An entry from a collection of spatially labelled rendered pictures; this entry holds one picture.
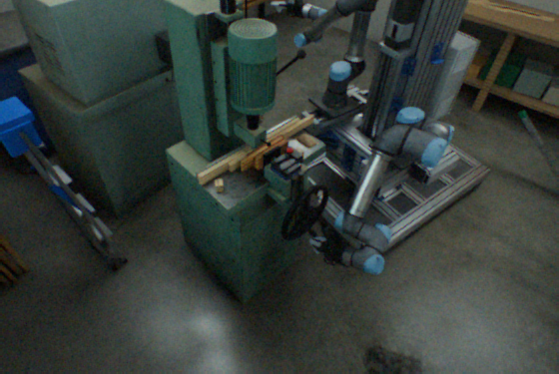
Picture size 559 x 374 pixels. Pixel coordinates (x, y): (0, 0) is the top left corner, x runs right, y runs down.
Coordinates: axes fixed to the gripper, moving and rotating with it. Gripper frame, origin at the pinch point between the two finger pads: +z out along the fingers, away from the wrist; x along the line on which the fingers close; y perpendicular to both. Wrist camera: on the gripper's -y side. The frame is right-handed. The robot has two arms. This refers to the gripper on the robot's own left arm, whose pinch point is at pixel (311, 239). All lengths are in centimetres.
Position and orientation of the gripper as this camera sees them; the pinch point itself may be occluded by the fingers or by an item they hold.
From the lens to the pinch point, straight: 169.3
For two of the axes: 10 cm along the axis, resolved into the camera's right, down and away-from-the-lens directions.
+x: 7.1, -4.6, 5.3
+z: -6.3, -0.9, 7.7
